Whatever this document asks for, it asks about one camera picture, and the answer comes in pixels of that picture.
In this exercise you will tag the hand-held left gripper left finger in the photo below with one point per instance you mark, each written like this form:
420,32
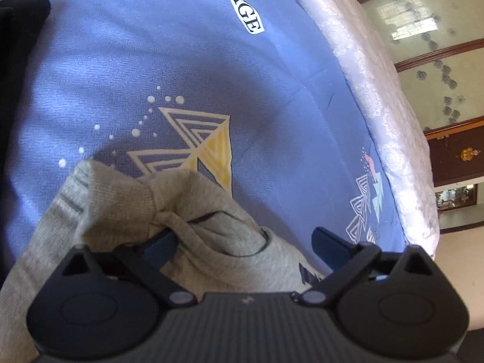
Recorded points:
160,247

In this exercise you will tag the dark wooden door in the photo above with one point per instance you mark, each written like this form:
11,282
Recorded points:
459,155

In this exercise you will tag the black cloth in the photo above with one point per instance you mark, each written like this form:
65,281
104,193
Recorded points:
19,34

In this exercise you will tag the wooden wardrobe with glass doors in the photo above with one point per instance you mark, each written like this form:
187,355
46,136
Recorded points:
427,56

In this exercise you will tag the blue printed bedsheet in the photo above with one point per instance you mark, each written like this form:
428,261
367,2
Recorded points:
158,56

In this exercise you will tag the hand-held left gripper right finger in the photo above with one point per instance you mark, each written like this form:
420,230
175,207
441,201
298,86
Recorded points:
329,245

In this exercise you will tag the glass display cabinet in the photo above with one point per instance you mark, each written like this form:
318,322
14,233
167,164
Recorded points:
455,196

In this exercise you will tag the lilac patterned quilt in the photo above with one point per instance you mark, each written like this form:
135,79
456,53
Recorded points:
378,94

